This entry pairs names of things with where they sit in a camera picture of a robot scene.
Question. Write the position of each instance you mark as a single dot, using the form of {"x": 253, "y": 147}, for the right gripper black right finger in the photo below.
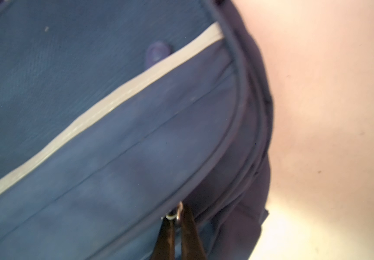
{"x": 192, "y": 248}

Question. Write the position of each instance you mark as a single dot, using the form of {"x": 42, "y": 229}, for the navy blue backpack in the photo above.
{"x": 114, "y": 114}

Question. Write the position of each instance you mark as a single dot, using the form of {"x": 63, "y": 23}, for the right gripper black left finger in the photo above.
{"x": 164, "y": 248}

